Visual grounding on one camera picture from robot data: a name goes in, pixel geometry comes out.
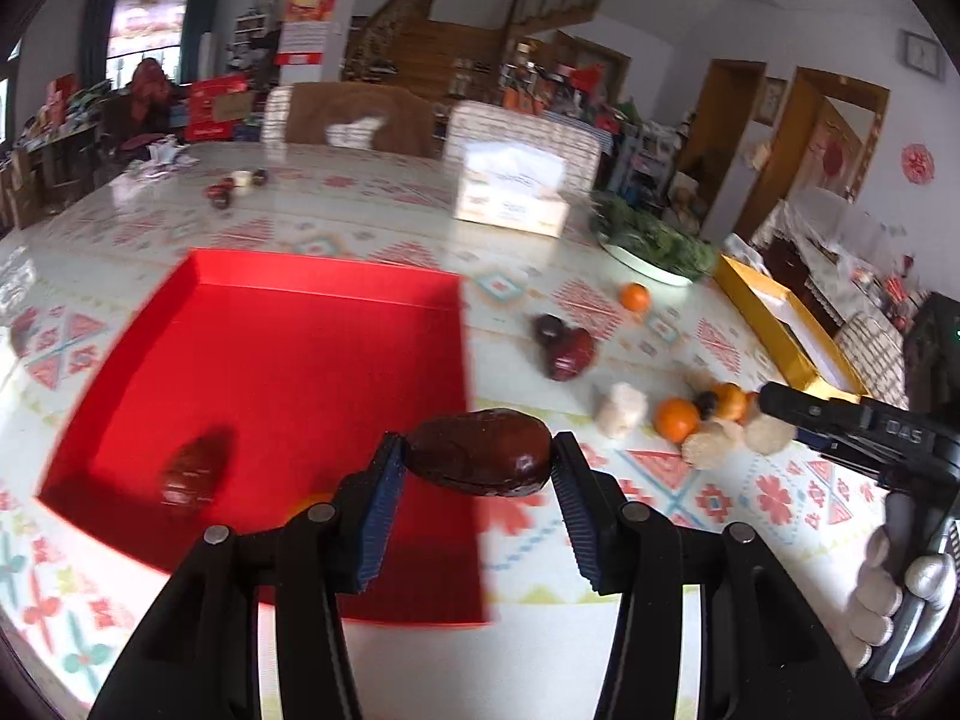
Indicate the dark purple plum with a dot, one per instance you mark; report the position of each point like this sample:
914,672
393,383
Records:
546,328
705,405

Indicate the framed wall picture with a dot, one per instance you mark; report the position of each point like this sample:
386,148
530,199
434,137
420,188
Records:
769,101

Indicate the blue curtain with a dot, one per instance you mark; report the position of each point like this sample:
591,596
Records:
97,30
199,22

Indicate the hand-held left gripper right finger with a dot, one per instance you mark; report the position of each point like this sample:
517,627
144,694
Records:
574,510

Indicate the white plate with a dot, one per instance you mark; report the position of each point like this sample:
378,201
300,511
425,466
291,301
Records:
645,264

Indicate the orange mandarin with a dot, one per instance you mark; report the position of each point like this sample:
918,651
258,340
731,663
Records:
733,401
675,420
634,297

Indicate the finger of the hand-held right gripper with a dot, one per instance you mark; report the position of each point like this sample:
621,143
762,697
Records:
806,406

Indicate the white tissue box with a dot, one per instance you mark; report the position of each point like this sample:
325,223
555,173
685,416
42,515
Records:
510,191

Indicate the red paper wall decoration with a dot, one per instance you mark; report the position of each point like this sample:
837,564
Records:
916,163

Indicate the wooden staircase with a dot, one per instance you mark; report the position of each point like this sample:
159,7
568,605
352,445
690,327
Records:
442,45

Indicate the wall clock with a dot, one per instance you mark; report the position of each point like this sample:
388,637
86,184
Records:
921,52

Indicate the crumpled white paper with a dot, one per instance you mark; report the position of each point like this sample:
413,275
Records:
161,156

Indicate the green leafy vegetables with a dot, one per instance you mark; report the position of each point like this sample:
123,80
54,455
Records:
656,236

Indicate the patterned white chair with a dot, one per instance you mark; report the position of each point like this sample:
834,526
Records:
525,131

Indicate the brown cushioned chair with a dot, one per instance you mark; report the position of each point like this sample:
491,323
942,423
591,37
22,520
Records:
315,116

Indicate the person's right hand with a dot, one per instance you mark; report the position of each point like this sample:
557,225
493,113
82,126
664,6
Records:
874,592

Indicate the red wall calendar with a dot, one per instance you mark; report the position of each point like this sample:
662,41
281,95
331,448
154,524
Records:
307,22

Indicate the red gift box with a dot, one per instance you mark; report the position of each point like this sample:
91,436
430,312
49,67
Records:
217,109

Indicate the red tray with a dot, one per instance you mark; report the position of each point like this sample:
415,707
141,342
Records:
300,360

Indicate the yellow cardboard box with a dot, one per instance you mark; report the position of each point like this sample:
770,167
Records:
787,334

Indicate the patterned chair cushion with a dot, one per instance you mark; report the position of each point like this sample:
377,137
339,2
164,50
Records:
874,349

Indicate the wooden door frame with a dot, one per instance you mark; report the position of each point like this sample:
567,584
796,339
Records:
795,127
720,112

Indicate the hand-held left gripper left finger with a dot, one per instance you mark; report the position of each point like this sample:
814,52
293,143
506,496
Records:
382,499

